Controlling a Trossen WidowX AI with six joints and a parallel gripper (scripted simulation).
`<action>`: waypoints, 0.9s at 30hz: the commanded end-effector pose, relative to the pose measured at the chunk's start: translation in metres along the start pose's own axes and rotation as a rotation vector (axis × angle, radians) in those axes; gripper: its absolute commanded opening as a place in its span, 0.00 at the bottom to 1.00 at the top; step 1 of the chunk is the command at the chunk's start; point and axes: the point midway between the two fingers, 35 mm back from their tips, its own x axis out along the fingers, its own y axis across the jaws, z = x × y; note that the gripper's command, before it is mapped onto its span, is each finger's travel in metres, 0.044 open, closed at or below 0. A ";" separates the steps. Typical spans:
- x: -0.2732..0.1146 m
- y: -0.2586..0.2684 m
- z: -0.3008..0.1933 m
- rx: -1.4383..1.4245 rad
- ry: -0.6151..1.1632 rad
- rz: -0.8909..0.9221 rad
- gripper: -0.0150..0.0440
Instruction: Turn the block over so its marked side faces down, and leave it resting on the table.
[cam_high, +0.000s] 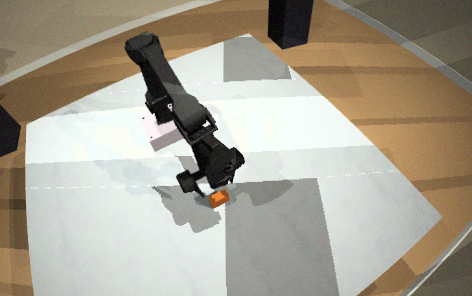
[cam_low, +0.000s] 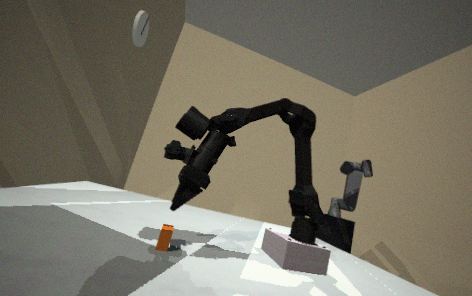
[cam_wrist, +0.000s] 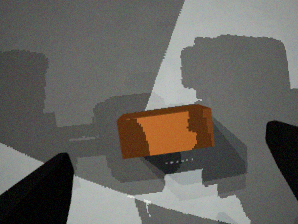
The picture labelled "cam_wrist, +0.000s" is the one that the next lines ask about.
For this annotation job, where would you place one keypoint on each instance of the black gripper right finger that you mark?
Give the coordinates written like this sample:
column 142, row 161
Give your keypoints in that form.
column 282, row 140

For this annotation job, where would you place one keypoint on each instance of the orange block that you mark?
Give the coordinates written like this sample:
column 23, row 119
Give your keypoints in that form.
column 166, row 130

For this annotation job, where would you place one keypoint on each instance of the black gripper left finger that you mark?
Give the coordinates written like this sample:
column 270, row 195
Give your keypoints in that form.
column 43, row 197

